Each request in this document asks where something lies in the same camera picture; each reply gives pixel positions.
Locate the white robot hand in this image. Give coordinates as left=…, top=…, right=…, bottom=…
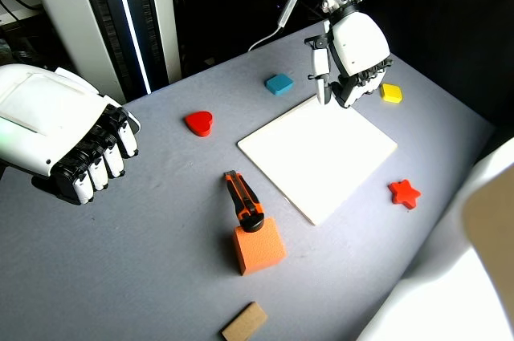
left=304, top=11, right=394, bottom=109
left=0, top=63, right=142, bottom=205

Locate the red black marker pen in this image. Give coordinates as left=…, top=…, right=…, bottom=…
left=223, top=170, right=266, bottom=233

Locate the yellow rounded block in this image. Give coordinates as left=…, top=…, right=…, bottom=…
left=379, top=83, right=404, bottom=104

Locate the blue rounded block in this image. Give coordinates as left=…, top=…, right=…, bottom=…
left=264, top=73, right=295, bottom=96

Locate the white column with black strips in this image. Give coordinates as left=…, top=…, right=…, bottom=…
left=19, top=0, right=184, bottom=104

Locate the white paper board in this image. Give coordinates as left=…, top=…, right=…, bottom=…
left=236, top=94, right=398, bottom=226

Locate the red heart block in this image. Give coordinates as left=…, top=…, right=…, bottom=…
left=184, top=110, right=214, bottom=138

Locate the red star block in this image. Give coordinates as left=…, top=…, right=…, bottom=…
left=387, top=179, right=422, bottom=210

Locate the grey table cloth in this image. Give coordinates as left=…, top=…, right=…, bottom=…
left=0, top=22, right=497, bottom=341

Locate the orange foam block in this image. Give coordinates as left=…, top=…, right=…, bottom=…
left=232, top=216, right=288, bottom=277

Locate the beige flat panel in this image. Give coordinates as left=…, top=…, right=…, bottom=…
left=461, top=170, right=514, bottom=318

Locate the tan flat wooden block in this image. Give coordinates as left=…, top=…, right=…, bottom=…
left=219, top=301, right=269, bottom=341

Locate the silver adapter with white cable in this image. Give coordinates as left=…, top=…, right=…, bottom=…
left=247, top=0, right=310, bottom=52

